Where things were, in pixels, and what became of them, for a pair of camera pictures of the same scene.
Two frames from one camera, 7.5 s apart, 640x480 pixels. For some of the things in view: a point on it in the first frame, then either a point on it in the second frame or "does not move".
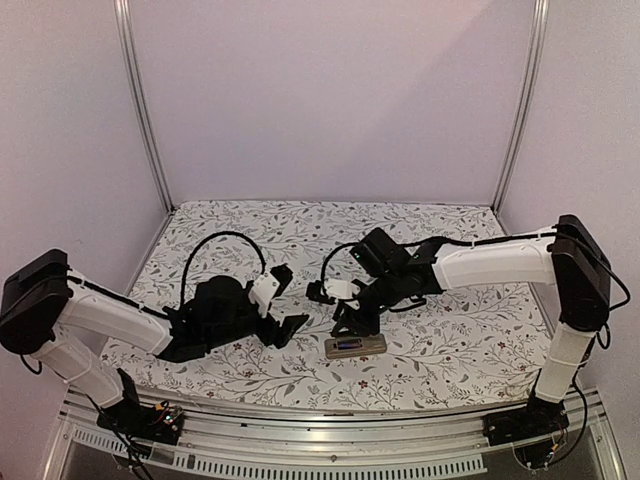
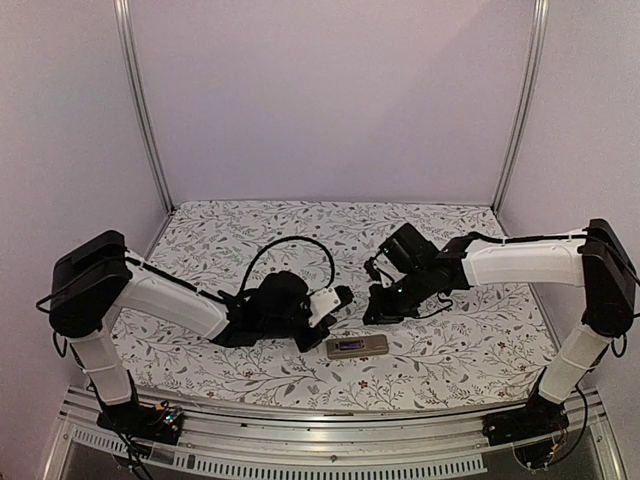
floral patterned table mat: [477, 345] does not move
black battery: [349, 344] does not move
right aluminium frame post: [540, 27] does not move
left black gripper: [285, 333] -> [305, 344]
